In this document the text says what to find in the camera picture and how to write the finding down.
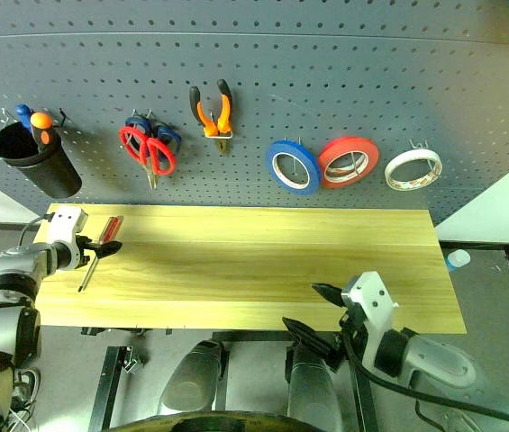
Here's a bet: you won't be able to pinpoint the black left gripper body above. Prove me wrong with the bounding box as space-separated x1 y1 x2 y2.
76 234 98 267

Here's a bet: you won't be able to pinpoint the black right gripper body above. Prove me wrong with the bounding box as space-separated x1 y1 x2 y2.
325 308 373 374

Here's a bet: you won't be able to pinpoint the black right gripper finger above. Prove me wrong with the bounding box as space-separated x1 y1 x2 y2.
281 316 341 361
311 282 346 310

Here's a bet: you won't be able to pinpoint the red handled screwdriver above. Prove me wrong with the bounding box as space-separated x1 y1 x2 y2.
77 215 125 293

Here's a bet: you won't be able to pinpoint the orange black pliers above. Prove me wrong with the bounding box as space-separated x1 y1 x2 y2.
188 78 233 157

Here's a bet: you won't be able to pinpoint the blue tape roll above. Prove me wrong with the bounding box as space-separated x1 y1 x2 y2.
265 139 323 196

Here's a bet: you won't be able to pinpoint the red tape roll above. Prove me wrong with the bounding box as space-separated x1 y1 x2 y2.
317 136 380 189

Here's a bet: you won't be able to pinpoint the white tape roll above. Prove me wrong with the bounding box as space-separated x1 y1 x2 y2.
384 149 443 194

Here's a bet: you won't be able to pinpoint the grey perforated pegboard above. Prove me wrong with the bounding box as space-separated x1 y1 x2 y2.
0 0 509 226

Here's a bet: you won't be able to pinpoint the black cup holder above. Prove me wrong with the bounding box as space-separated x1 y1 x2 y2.
0 121 83 199

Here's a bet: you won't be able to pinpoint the grey rounded shape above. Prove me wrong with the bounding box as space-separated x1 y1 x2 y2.
157 339 229 418

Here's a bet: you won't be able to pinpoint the plastic bottle blue cap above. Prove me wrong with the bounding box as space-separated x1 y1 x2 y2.
445 248 472 274

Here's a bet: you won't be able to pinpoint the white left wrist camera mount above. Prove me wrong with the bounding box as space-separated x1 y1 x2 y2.
48 205 89 271

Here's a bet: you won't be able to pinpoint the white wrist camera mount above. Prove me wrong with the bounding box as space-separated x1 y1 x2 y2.
340 270 402 375
48 205 89 271

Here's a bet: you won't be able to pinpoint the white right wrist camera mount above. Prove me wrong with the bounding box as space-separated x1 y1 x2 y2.
340 270 402 375

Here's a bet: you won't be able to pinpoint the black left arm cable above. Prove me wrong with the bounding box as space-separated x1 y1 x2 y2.
18 213 57 247

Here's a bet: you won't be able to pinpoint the red handled scissors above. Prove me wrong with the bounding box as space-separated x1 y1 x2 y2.
118 125 177 191

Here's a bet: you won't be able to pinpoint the blue handled scissors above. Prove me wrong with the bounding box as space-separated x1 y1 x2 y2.
123 115 183 157

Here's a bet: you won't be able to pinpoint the black metal table frame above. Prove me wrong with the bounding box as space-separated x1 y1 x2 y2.
80 326 379 432

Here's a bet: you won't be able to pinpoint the orange black handled screwdriver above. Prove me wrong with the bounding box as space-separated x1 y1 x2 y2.
30 112 54 154

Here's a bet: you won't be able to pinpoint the blue handled screwdriver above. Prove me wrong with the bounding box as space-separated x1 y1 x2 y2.
14 103 34 134

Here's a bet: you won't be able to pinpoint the wire loop pliers holder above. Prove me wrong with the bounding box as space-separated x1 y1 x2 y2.
203 107 236 140

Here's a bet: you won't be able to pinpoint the loose cable bundle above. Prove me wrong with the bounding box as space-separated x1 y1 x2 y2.
8 366 41 432

